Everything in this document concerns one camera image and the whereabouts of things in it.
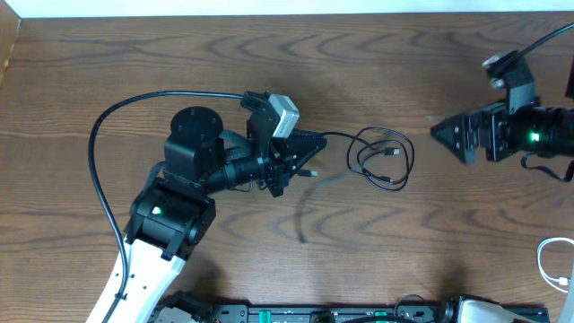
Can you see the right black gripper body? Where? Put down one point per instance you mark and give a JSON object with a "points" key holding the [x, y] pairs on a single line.
{"points": [[500, 129]]}

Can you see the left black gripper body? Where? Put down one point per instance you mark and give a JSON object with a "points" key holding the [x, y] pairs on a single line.
{"points": [[273, 167]]}

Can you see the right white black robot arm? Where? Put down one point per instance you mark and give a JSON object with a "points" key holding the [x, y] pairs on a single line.
{"points": [[538, 131]]}

